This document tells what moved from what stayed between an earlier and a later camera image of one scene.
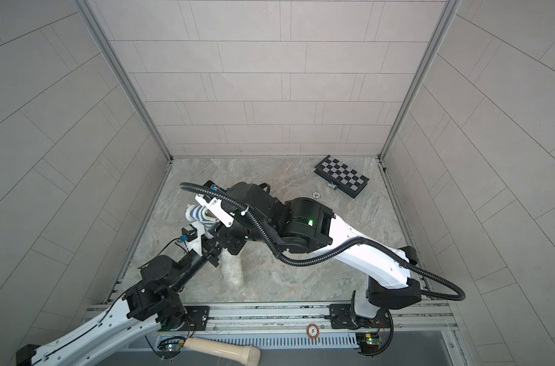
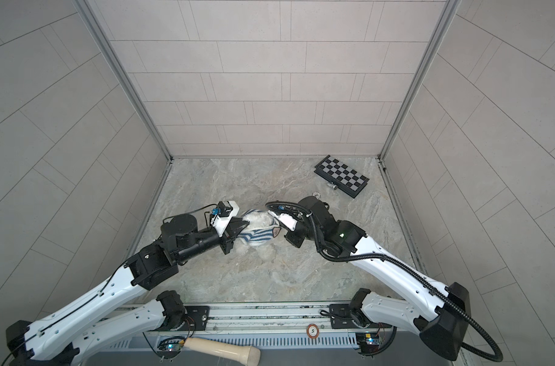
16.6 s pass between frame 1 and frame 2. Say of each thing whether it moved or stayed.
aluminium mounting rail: stayed
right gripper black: moved
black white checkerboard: stayed
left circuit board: stayed
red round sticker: stayed
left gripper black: moved
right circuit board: stayed
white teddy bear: moved
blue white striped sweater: moved
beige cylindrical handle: stayed
